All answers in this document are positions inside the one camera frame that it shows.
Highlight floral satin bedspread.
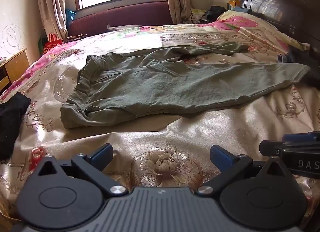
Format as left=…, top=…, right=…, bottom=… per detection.
left=0, top=20, right=320, bottom=225

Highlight dark wooden headboard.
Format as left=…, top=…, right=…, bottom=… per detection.
left=240, top=0, right=320, bottom=56

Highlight black cloth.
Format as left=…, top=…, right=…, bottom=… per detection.
left=0, top=92, right=31, bottom=160

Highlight dark clothes pile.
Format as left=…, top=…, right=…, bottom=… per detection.
left=205, top=5, right=228, bottom=22

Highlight floral pillow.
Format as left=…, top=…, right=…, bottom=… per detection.
left=214, top=10, right=311, bottom=52

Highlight brown patterned bag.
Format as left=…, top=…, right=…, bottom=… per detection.
left=66, top=34, right=88, bottom=42

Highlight beige cloth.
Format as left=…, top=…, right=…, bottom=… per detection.
left=107, top=23, right=132, bottom=32

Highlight red gift bag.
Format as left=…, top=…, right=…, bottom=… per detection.
left=42, top=33, right=63, bottom=55

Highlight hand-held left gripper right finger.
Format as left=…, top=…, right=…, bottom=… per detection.
left=196, top=144, right=293, bottom=196

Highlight maroon sofa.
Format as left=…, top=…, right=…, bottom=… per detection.
left=67, top=1, right=173, bottom=38

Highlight wooden cabinet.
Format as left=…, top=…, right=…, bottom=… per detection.
left=0, top=49, right=31, bottom=93

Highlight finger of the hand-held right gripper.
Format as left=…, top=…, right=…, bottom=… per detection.
left=282, top=132, right=320, bottom=143
left=259, top=140, right=320, bottom=158

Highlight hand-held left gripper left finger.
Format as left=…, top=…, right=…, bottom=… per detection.
left=31, top=144, right=129, bottom=196

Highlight green pants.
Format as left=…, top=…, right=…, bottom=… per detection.
left=61, top=42, right=310, bottom=129

